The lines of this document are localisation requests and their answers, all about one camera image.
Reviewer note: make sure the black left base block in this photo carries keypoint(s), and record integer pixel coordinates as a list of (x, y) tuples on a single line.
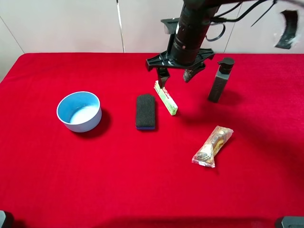
[(6, 219)]

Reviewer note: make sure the light blue bowl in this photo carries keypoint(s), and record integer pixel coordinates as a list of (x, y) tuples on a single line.
[(80, 111)]

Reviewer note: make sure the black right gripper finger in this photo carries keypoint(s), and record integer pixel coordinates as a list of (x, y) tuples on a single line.
[(190, 73)]

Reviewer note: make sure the black base block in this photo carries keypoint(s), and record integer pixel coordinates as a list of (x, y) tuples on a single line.
[(290, 222), (6, 219)]

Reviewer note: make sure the clear snack packet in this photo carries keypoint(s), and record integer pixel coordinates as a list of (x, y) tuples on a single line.
[(205, 155)]

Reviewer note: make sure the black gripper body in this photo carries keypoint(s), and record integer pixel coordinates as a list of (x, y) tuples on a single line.
[(164, 60)]

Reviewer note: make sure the red velvet table cloth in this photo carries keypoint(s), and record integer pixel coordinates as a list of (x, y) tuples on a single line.
[(115, 176)]

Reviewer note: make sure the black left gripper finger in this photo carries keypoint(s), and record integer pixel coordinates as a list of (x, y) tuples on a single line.
[(163, 76)]

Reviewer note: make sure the black board eraser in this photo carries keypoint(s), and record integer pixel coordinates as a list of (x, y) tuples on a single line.
[(145, 112)]

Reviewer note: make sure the black right base block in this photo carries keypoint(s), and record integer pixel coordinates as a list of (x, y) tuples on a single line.
[(290, 222)]

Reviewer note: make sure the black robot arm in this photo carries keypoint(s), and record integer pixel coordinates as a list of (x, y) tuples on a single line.
[(187, 34)]

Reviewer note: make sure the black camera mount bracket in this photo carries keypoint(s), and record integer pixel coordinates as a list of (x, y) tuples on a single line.
[(170, 25)]

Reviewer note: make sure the dark grey pump bottle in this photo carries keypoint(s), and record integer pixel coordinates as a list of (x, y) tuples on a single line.
[(221, 79)]

